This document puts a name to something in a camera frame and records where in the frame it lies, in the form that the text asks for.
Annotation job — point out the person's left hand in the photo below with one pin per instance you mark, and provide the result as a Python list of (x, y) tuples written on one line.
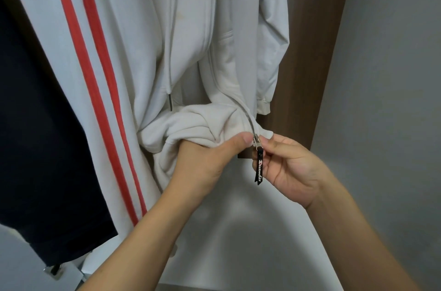
[(203, 167)]

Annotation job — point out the person's right hand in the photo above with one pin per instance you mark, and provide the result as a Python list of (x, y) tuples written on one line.
[(295, 170)]

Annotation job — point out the white wardrobe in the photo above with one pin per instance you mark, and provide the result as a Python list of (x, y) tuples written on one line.
[(393, 94)]

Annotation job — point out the white jacket with red stripes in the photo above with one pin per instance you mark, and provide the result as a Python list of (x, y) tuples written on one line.
[(158, 39)]

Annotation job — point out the khaki and black jacket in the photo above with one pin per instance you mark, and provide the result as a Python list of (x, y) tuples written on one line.
[(41, 163)]

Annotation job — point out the person's left forearm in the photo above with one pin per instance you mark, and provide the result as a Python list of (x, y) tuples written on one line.
[(138, 253)]

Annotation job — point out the person's right forearm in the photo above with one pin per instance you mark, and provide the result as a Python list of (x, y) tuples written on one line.
[(358, 246)]

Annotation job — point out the metal door hinge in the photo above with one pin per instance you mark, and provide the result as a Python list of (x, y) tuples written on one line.
[(53, 271)]

